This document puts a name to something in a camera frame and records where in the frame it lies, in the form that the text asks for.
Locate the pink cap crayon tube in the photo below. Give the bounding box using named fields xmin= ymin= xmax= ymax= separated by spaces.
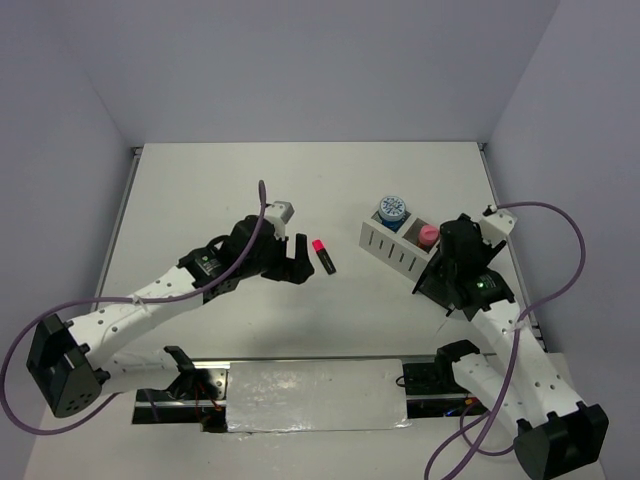
xmin=417 ymin=224 xmax=440 ymax=251

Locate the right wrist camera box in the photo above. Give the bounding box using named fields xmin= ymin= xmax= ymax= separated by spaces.
xmin=478 ymin=205 xmax=517 ymax=245

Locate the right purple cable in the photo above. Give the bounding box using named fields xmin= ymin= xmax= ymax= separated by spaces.
xmin=424 ymin=201 xmax=586 ymax=480

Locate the blue splash-label round jar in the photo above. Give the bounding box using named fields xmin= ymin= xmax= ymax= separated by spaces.
xmin=377 ymin=195 xmax=408 ymax=232

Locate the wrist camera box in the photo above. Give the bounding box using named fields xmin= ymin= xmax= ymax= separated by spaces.
xmin=265 ymin=201 xmax=295 ymax=240
xmin=478 ymin=205 xmax=517 ymax=245

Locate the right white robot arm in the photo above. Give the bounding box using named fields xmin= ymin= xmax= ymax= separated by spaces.
xmin=427 ymin=208 xmax=609 ymax=479

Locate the purple cable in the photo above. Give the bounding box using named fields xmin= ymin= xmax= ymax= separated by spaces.
xmin=0 ymin=180 xmax=269 ymax=436
xmin=424 ymin=201 xmax=586 ymax=480

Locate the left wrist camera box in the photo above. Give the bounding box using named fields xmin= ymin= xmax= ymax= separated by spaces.
xmin=265 ymin=201 xmax=295 ymax=240

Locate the silver foil-covered panel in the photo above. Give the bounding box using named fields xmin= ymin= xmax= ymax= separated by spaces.
xmin=226 ymin=359 xmax=410 ymax=433

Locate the pink cap black highlighter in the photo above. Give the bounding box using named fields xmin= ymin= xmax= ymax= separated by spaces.
xmin=312 ymin=239 xmax=337 ymax=275

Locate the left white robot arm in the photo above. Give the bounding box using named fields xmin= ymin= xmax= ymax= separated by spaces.
xmin=26 ymin=215 xmax=315 ymax=418

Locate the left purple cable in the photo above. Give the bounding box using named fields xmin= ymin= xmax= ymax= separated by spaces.
xmin=0 ymin=180 xmax=269 ymax=436

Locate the white slotted organizer box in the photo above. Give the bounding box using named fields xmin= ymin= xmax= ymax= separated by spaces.
xmin=359 ymin=213 xmax=439 ymax=283

